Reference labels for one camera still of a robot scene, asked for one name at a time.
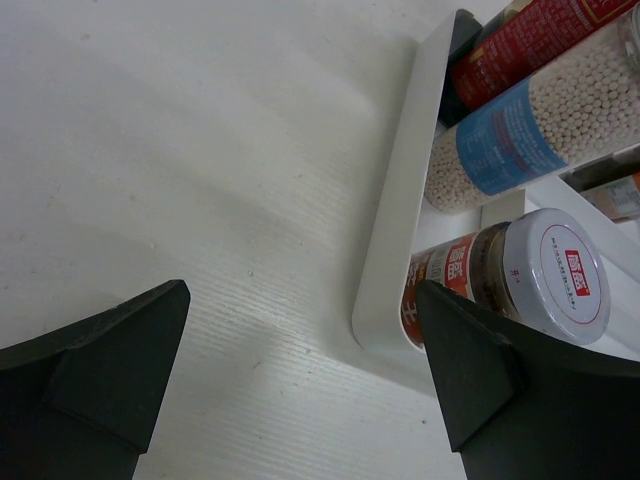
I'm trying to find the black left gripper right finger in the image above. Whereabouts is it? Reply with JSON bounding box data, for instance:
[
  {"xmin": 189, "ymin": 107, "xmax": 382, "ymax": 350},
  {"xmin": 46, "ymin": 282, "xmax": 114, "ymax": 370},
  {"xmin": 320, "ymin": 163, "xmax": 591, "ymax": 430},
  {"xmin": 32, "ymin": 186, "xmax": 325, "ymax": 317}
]
[{"xmin": 417, "ymin": 281, "xmax": 639, "ymax": 479}]

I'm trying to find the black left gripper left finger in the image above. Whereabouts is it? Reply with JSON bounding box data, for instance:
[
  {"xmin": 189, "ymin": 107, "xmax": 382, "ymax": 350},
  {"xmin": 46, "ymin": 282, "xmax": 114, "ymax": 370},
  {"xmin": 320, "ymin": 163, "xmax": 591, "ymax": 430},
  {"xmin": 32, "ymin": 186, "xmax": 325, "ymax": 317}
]
[{"xmin": 1, "ymin": 280, "xmax": 190, "ymax": 479}]

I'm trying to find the brown sauce jar white lid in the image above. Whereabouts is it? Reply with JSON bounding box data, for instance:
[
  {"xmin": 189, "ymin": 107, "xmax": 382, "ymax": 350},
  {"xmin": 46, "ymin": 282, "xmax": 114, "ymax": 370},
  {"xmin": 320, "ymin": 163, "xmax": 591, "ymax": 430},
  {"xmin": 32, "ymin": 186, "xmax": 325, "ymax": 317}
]
[{"xmin": 566, "ymin": 158, "xmax": 639, "ymax": 222}]

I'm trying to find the white peppercorn jar silver lid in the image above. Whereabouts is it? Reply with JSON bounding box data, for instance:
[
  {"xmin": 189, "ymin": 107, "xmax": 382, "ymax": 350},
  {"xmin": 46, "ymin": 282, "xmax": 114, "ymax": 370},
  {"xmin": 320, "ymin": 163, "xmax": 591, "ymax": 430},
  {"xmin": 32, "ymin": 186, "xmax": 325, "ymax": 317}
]
[{"xmin": 424, "ymin": 8, "xmax": 639, "ymax": 214}]

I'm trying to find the dark soy sauce bottle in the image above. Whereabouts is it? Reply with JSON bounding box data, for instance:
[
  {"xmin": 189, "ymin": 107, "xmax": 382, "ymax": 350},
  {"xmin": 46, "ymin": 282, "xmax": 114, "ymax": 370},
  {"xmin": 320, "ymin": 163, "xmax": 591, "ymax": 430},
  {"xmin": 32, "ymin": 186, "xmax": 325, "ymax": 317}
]
[{"xmin": 439, "ymin": 0, "xmax": 636, "ymax": 128}]

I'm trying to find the white divided organizer tray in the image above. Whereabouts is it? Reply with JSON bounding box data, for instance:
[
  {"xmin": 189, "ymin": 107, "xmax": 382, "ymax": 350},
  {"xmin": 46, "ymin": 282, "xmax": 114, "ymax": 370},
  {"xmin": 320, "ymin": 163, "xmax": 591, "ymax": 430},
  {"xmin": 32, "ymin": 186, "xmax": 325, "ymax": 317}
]
[{"xmin": 352, "ymin": 14, "xmax": 639, "ymax": 371}]

